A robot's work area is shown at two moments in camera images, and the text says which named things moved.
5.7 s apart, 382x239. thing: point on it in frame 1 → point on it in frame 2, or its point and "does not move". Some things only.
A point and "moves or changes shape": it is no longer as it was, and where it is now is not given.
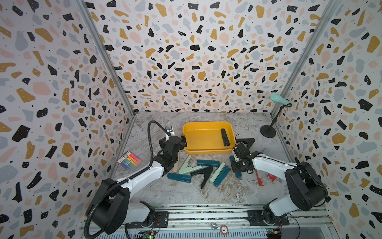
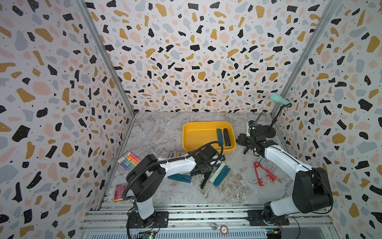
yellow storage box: x=206 y=138 does not move
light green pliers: x=217 y=172 does not move
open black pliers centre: x=208 y=171 does not move
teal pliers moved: x=208 y=163 moves or changes shape
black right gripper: x=234 y=167 → x=243 y=138
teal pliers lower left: x=179 y=177 does not move
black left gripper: x=164 y=143 → x=209 y=170
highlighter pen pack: x=129 y=161 does not move
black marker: x=225 y=137 does not move
